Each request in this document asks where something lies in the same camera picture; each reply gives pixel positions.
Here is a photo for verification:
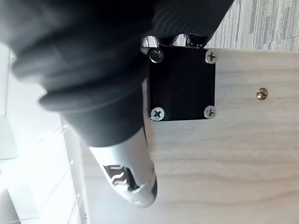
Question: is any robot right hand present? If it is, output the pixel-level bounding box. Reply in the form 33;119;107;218
0;0;235;208

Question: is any wooden cabinet door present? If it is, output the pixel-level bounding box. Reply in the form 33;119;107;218
142;48;299;224

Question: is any black square door plate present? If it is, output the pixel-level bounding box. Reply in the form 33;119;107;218
147;46;217;122

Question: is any silver cross-head screw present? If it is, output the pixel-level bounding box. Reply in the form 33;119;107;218
203;105;218;119
149;48;165;63
150;106;166;122
204;50;218;64

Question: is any white shelf panel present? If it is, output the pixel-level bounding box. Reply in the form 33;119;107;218
0;43;91;224

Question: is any small brass screw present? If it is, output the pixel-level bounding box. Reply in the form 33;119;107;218
256;87;269;101

